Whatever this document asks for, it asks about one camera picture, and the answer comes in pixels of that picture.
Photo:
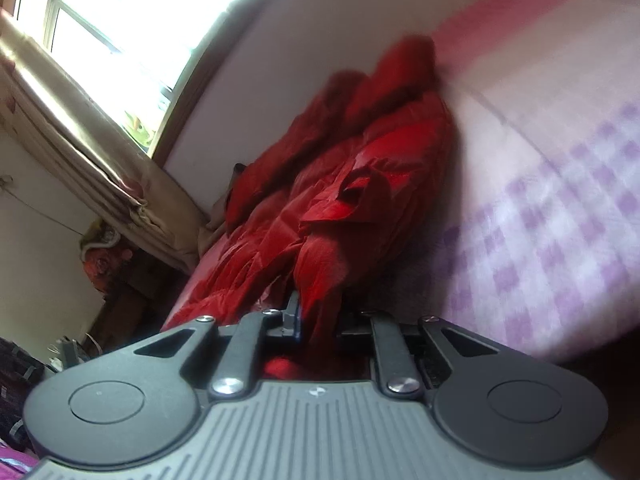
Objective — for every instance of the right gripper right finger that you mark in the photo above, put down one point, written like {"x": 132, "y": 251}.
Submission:
{"x": 498, "y": 404}

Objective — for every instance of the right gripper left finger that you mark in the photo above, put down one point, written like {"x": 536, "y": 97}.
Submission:
{"x": 140, "y": 402}

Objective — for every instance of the red puffer jacket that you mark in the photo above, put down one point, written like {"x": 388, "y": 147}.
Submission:
{"x": 333, "y": 201}

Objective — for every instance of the dark wooden dresser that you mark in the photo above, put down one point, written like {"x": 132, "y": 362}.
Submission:
{"x": 137, "y": 305}

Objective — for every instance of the brown folded cloth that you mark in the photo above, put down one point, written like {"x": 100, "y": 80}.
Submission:
{"x": 216, "y": 225}

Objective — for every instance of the red patterned object on dresser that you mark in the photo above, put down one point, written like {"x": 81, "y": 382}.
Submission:
{"x": 103, "y": 253}

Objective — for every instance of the pink checked bed sheet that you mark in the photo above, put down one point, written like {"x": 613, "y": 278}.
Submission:
{"x": 533, "y": 240}

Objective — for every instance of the beige patterned curtain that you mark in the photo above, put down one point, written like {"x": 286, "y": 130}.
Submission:
{"x": 70, "y": 136}

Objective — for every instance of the wooden window frame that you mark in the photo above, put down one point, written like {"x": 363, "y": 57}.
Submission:
{"x": 128, "y": 59}

